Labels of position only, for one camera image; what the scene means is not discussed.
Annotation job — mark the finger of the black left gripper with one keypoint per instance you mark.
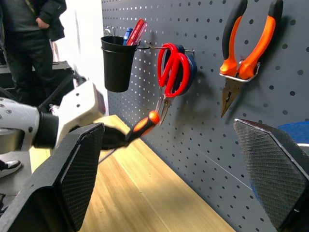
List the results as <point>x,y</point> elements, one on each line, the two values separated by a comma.
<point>114,139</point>

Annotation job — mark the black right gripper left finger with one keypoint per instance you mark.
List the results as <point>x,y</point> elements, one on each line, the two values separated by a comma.
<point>60,183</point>

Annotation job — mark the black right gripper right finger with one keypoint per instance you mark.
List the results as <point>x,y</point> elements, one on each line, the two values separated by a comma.
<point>277,174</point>

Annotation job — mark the grey perforated pegboard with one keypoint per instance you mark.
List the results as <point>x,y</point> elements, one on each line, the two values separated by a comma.
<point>210,120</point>

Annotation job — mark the metal pegboard hook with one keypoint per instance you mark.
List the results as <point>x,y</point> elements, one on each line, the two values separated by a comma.
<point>154,47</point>

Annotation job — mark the bystander bare hand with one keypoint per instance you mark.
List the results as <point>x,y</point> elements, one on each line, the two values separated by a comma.
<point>43,23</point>

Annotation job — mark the white black sneaker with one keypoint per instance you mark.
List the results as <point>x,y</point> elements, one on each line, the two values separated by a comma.
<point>9,167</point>

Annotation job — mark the black plastic cup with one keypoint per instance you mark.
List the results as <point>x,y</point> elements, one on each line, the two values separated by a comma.
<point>118,70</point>

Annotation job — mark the person in dark clothes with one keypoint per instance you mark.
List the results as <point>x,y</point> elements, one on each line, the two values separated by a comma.
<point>26,48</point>

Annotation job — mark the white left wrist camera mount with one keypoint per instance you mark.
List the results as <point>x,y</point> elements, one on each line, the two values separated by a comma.
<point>77,101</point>

